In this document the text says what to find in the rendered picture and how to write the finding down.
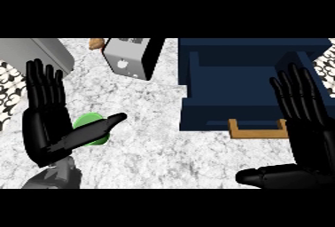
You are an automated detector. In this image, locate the silver and black toaster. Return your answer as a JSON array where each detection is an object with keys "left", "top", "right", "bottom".
[{"left": 102, "top": 37, "right": 168, "bottom": 82}]

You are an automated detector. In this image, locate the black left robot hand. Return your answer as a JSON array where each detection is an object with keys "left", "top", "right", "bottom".
[{"left": 21, "top": 58, "right": 128, "bottom": 168}]

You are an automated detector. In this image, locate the navy blue cabinet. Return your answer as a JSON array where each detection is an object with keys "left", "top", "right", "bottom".
[{"left": 177, "top": 37, "right": 334, "bottom": 87}]

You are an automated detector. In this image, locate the wooden drawer handle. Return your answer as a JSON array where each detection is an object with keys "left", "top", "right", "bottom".
[{"left": 227, "top": 118, "right": 291, "bottom": 139}]

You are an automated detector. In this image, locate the brown bread piece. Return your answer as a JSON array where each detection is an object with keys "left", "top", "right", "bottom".
[{"left": 87, "top": 37, "right": 106, "bottom": 51}]

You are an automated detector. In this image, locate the grey appliance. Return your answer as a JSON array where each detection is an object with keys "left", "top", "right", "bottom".
[{"left": 0, "top": 37, "right": 75, "bottom": 76}]

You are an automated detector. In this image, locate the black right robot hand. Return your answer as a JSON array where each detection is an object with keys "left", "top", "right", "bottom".
[{"left": 235, "top": 62, "right": 335, "bottom": 190}]

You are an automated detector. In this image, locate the green cup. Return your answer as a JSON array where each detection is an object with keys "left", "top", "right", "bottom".
[{"left": 72, "top": 113, "right": 112, "bottom": 147}]

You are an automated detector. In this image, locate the navy blue drawer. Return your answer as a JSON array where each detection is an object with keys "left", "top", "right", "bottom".
[{"left": 179, "top": 51, "right": 335, "bottom": 132}]

